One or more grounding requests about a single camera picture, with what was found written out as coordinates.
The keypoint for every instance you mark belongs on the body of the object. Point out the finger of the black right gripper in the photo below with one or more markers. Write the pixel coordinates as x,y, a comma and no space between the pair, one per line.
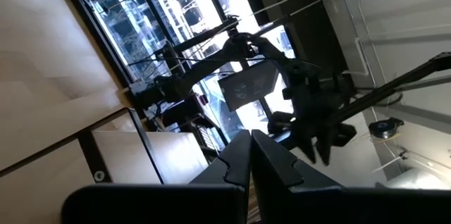
326,146
304,143

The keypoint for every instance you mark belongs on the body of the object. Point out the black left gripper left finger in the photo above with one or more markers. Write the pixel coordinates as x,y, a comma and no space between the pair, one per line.
234,167

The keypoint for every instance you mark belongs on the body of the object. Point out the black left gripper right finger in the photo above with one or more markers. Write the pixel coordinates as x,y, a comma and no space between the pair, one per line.
271,167

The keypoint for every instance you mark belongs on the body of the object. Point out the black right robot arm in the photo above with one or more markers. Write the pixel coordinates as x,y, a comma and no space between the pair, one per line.
197,72

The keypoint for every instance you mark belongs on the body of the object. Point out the dark monitor screen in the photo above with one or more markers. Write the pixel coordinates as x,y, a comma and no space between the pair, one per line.
246,86

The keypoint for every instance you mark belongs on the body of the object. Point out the wooden shelf with black legs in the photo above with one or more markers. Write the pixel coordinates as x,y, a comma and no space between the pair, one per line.
85,153

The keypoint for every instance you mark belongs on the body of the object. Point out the black overhead frame strut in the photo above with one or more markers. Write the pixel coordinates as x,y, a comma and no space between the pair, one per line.
387,88

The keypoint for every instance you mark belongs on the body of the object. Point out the black aluminium table frame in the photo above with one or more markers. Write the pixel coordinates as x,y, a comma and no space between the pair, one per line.
116,58

